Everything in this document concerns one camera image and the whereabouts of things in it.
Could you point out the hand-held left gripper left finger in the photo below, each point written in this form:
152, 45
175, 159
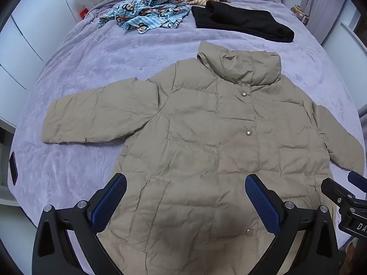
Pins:
107, 203

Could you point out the white wardrobe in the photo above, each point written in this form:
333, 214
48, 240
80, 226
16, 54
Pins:
17, 48

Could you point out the black garment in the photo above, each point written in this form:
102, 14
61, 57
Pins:
243, 21

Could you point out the blue monkey print cloth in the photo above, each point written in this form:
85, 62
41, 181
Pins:
143, 11

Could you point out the grey curtain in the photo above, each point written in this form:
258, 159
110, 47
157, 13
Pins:
324, 5

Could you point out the red packet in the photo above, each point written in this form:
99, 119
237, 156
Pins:
83, 12

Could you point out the purple plush bed blanket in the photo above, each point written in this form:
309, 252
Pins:
86, 63

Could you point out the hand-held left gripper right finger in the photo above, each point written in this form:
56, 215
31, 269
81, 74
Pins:
263, 203

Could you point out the beige puffer jacket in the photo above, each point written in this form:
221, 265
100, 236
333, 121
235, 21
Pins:
200, 134

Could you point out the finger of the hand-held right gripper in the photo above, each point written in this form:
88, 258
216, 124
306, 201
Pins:
332, 188
358, 181

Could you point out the small boxes on nightstand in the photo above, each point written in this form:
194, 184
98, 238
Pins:
299, 13

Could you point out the dark phone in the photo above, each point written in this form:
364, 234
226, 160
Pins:
13, 166

